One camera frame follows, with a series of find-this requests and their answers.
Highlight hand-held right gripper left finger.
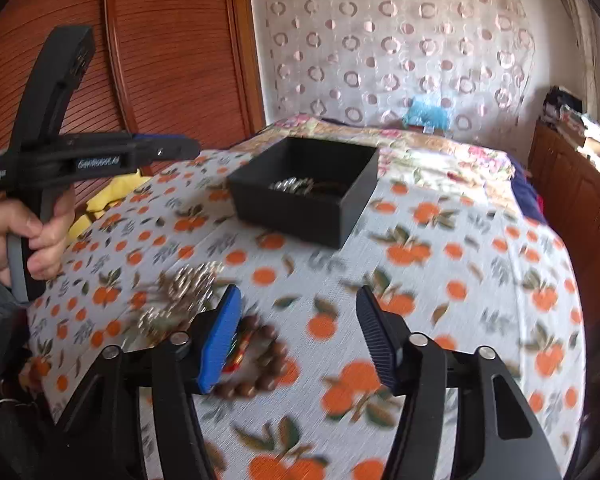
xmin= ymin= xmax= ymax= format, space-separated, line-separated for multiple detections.
xmin=45 ymin=284 xmax=243 ymax=480

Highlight yellow plush toy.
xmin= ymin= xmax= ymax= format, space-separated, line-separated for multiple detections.
xmin=67 ymin=167 xmax=154 ymax=247

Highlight sheer circle pattern curtain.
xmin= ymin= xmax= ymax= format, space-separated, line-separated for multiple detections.
xmin=250 ymin=0 xmax=552 ymax=137

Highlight wooden cabinet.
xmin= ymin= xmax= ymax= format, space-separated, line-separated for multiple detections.
xmin=527 ymin=120 xmax=600 ymax=323

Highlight floral quilt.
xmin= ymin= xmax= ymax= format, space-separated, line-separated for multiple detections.
xmin=230 ymin=114 xmax=518 ymax=196

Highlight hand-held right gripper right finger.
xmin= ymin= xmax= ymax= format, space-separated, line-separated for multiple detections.
xmin=356 ymin=286 xmax=563 ymax=480

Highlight silver bead bracelet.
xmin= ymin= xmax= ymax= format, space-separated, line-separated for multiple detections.
xmin=156 ymin=261 xmax=227 ymax=307
xmin=136 ymin=306 xmax=182 ymax=339
xmin=269 ymin=176 xmax=314 ymax=195

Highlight person's left hand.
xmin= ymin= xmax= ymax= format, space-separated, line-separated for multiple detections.
xmin=0 ymin=187 xmax=77 ymax=286

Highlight brown wooden bead bracelet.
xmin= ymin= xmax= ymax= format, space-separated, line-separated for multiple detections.
xmin=214 ymin=312 xmax=287 ymax=401

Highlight wooden slatted wardrobe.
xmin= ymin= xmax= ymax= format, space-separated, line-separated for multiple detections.
xmin=0 ymin=0 xmax=267 ymax=223

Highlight pile of folded clothes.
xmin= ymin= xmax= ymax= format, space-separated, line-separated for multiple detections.
xmin=542 ymin=85 xmax=585 ymax=127

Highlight stack of boxes and cloths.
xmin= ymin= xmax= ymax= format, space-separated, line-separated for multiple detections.
xmin=560 ymin=105 xmax=600 ymax=177

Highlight black jewelry box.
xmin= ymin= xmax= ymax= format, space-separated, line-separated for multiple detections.
xmin=227 ymin=136 xmax=381 ymax=250

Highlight orange print tablecloth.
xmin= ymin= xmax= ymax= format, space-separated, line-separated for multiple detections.
xmin=27 ymin=147 xmax=588 ymax=480

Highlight blue plastic bag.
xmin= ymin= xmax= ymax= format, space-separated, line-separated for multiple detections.
xmin=402 ymin=95 xmax=454 ymax=134

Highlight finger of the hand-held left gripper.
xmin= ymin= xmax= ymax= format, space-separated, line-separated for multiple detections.
xmin=130 ymin=131 xmax=187 ymax=142
xmin=137 ymin=137 xmax=202 ymax=165

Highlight dark blue blanket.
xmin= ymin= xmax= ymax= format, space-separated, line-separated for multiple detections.
xmin=509 ymin=154 xmax=547 ymax=225

